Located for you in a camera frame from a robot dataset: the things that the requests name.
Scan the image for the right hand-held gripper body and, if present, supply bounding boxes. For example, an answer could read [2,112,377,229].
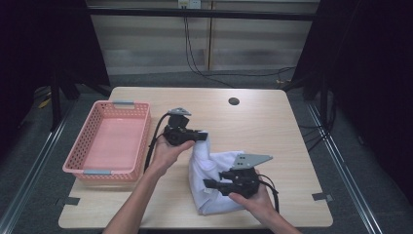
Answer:
[221,153,274,200]

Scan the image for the black metal stand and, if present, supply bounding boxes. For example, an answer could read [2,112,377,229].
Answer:
[49,77,63,133]

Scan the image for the white printed towel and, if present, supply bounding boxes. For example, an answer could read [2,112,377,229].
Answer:
[188,131,261,216]

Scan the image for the black horizontal bar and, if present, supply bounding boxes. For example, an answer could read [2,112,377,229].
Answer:
[87,8,320,22]

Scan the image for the person's left hand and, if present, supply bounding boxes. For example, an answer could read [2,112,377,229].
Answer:
[149,136,196,178]

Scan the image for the grey tape piece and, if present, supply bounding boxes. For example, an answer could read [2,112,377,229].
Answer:
[311,192,334,202]
[55,196,81,208]

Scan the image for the black wall cable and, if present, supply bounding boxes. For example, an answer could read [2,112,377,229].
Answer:
[183,16,297,89]

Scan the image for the white wall socket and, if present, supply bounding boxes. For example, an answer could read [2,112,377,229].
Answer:
[177,0,203,10]

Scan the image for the black curtain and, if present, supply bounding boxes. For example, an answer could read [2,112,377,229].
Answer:
[0,0,111,157]
[290,0,413,206]

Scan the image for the person's right hand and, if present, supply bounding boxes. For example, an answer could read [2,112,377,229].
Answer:
[228,175,278,219]

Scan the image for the black floor cables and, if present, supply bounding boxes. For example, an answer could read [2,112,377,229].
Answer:
[297,91,338,154]

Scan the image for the yellow floor object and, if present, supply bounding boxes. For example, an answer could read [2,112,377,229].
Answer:
[36,97,53,110]

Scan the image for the pink plastic basket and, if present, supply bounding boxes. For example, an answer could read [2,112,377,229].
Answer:
[61,99,152,181]

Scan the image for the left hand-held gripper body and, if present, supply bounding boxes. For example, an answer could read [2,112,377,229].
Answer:
[162,107,199,146]

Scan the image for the right hand-held gripper black cable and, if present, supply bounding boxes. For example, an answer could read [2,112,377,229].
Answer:
[257,174,281,215]

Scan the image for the metal floor rail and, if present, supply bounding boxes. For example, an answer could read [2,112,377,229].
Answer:
[305,101,385,234]
[0,100,78,234]

